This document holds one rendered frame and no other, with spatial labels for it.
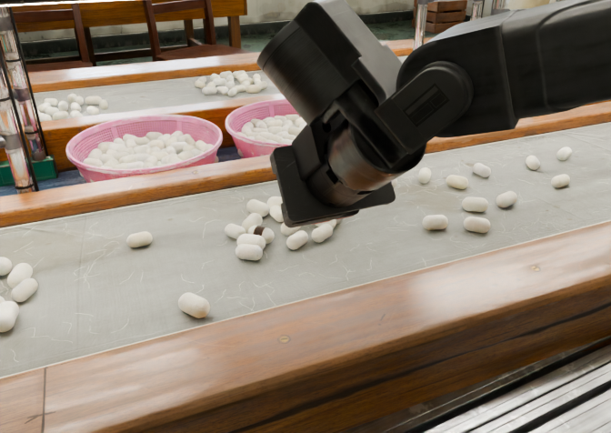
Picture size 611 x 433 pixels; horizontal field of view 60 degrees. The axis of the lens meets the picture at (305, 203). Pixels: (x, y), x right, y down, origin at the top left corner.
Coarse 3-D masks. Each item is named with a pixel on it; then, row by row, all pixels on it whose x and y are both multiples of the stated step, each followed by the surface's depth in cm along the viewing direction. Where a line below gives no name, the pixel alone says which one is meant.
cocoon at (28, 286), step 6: (24, 282) 58; (30, 282) 59; (36, 282) 59; (18, 288) 57; (24, 288) 58; (30, 288) 58; (36, 288) 59; (12, 294) 57; (18, 294) 57; (24, 294) 57; (30, 294) 58; (18, 300) 57; (24, 300) 58
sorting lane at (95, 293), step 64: (576, 128) 106; (256, 192) 81; (448, 192) 81; (576, 192) 81; (0, 256) 66; (64, 256) 66; (128, 256) 66; (192, 256) 66; (320, 256) 66; (384, 256) 66; (448, 256) 66; (64, 320) 55; (128, 320) 55; (192, 320) 55
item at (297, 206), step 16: (272, 160) 45; (288, 160) 44; (288, 176) 44; (320, 176) 41; (336, 176) 40; (288, 192) 44; (304, 192) 44; (320, 192) 43; (336, 192) 41; (352, 192) 40; (368, 192) 41; (384, 192) 46; (288, 208) 43; (304, 208) 44; (320, 208) 44; (336, 208) 45; (352, 208) 45
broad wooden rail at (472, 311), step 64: (512, 256) 62; (576, 256) 62; (256, 320) 52; (320, 320) 52; (384, 320) 52; (448, 320) 52; (512, 320) 54; (576, 320) 59; (0, 384) 45; (64, 384) 45; (128, 384) 45; (192, 384) 45; (256, 384) 45; (320, 384) 47; (384, 384) 51; (448, 384) 55
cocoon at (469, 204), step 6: (468, 198) 75; (474, 198) 75; (480, 198) 75; (462, 204) 76; (468, 204) 75; (474, 204) 75; (480, 204) 75; (486, 204) 75; (468, 210) 76; (474, 210) 75; (480, 210) 75
